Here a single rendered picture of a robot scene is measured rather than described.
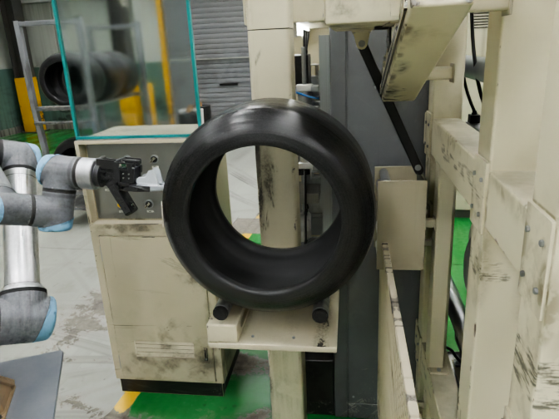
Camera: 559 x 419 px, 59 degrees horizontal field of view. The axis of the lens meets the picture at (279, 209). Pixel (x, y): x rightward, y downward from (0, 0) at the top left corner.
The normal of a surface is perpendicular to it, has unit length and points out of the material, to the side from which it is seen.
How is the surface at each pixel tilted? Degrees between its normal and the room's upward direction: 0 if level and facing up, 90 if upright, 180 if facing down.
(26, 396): 0
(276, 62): 90
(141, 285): 90
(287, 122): 45
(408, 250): 90
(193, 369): 90
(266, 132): 79
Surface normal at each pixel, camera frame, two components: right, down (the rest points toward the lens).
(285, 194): -0.13, 0.32
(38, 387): -0.04, -0.95
